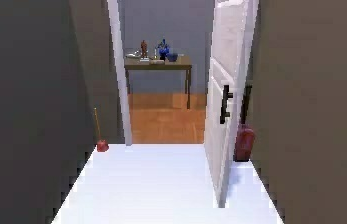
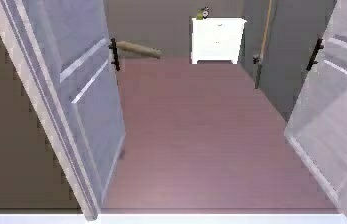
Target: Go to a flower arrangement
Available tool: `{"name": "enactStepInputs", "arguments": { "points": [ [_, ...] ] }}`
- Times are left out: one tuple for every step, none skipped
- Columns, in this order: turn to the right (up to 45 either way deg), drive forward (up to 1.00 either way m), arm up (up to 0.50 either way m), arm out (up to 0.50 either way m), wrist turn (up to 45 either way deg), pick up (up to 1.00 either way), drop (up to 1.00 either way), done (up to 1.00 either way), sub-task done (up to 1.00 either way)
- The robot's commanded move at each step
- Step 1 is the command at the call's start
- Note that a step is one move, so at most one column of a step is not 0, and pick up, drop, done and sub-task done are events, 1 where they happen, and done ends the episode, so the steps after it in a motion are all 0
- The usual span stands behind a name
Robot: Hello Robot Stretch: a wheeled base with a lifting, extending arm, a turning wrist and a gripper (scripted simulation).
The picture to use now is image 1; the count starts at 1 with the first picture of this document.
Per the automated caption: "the blue flower arrangement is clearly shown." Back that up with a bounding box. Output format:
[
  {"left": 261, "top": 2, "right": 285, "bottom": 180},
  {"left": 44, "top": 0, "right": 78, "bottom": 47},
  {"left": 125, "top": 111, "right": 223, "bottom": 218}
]
[{"left": 157, "top": 38, "right": 171, "bottom": 61}]

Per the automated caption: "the brown wooden table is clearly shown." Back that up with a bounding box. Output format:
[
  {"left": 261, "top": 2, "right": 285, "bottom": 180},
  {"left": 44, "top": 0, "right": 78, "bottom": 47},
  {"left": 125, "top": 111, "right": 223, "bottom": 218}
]
[{"left": 124, "top": 55, "right": 193, "bottom": 110}]

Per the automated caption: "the brown statuette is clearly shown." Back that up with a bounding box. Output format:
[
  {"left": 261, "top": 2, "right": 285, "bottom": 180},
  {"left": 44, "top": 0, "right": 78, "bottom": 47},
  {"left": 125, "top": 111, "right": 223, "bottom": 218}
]
[{"left": 140, "top": 39, "right": 149, "bottom": 60}]

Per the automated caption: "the grey glass bowl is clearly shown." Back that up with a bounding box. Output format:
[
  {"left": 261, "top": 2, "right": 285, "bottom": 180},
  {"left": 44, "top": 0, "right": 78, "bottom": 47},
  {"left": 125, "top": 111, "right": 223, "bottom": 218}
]
[{"left": 125, "top": 49, "right": 142, "bottom": 60}]

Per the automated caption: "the white room door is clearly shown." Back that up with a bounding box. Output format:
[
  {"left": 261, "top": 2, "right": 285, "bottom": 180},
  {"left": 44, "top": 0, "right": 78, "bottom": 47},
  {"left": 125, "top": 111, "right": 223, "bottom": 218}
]
[{"left": 203, "top": 0, "right": 260, "bottom": 209}]

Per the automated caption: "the dark red bin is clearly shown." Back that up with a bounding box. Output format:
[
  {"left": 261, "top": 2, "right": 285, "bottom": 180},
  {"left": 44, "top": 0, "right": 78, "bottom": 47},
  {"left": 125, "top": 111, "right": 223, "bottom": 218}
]
[{"left": 233, "top": 123, "right": 256, "bottom": 163}]

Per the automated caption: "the red plunger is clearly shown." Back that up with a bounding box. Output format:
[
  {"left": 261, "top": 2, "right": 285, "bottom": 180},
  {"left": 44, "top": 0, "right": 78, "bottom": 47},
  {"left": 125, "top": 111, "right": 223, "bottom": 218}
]
[{"left": 93, "top": 107, "right": 110, "bottom": 153}]

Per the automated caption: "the black door handle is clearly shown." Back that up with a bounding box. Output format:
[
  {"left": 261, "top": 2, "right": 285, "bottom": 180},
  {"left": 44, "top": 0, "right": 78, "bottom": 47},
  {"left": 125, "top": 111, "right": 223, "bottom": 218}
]
[
  {"left": 240, "top": 84, "right": 253, "bottom": 125},
  {"left": 219, "top": 84, "right": 234, "bottom": 125}
]

